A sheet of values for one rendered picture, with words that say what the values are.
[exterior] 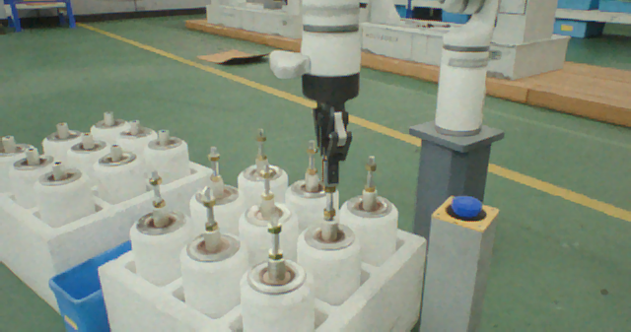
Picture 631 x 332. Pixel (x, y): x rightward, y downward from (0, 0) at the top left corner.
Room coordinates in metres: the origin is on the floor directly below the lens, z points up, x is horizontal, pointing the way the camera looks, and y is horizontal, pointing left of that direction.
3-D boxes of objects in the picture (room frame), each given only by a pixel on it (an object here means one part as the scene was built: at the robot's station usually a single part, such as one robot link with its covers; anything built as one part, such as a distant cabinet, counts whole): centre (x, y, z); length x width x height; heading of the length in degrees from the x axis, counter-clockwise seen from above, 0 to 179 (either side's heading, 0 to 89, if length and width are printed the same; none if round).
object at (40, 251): (0.98, 0.51, 0.09); 0.39 x 0.39 x 0.18; 52
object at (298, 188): (0.77, 0.01, 0.25); 0.08 x 0.08 x 0.01
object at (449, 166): (0.96, -0.30, 0.15); 0.15 x 0.15 x 0.30; 38
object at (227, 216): (0.74, 0.18, 0.16); 0.10 x 0.10 x 0.18
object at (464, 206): (0.57, -0.20, 0.32); 0.04 x 0.04 x 0.02
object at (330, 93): (0.61, -0.02, 0.46); 0.08 x 0.08 x 0.09
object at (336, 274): (0.61, -0.02, 0.16); 0.10 x 0.10 x 0.18
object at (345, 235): (0.61, -0.02, 0.25); 0.08 x 0.08 x 0.01
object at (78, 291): (0.76, 0.34, 0.06); 0.30 x 0.11 x 0.12; 143
